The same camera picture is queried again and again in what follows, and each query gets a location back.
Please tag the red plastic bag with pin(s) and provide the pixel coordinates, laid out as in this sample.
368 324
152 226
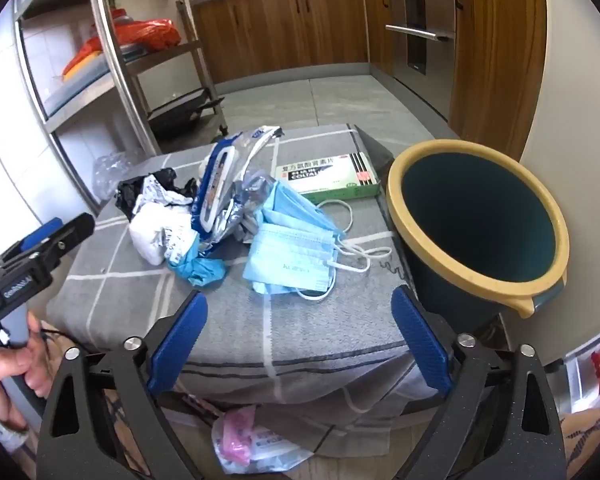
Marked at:
145 33

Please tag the grey checked blanket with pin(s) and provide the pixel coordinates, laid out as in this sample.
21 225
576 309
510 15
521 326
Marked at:
280 325

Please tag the blue face mask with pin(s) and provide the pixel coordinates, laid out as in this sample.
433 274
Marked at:
295 210
290 260

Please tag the silver foil wrapper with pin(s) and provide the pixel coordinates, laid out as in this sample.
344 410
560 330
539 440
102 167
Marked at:
245 197

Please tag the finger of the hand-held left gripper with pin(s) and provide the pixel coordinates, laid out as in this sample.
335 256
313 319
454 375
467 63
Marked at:
70 237
42 234

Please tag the stainless steel oven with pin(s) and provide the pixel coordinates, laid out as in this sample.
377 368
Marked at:
420 25

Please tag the green medicine box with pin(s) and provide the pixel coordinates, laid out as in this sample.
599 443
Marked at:
325 181

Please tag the white crumpled tissue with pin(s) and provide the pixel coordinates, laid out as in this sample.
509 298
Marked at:
150 235

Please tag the black plastic bag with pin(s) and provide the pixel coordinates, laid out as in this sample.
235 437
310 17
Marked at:
130 192

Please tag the black dustpan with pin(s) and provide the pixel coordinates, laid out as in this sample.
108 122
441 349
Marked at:
185 115

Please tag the pink white plastic packet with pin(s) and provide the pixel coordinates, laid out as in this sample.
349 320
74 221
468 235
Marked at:
250 442

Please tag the clear plastic bag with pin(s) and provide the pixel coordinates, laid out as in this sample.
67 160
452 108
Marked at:
110 170

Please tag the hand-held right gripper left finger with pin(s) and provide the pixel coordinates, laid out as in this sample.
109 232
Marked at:
180 345

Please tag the blue white wet wipe packet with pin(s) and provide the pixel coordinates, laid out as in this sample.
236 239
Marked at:
217 180

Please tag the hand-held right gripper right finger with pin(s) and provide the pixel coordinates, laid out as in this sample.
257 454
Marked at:
420 345

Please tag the white storage box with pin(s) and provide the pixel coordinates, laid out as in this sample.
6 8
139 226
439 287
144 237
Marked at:
577 370

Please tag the crumpled blue plastic wrapper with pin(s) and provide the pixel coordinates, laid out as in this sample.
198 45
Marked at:
200 268

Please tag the person's left hand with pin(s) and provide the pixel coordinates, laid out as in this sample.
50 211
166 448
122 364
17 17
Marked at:
5 375

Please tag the dark green bin yellow rim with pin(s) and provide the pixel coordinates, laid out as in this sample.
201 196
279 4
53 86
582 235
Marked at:
480 220

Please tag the stainless steel shelf rack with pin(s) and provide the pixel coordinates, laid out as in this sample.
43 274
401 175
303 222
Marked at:
115 60

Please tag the wooden kitchen cabinets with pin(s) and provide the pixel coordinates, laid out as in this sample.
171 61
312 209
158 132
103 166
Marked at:
290 30

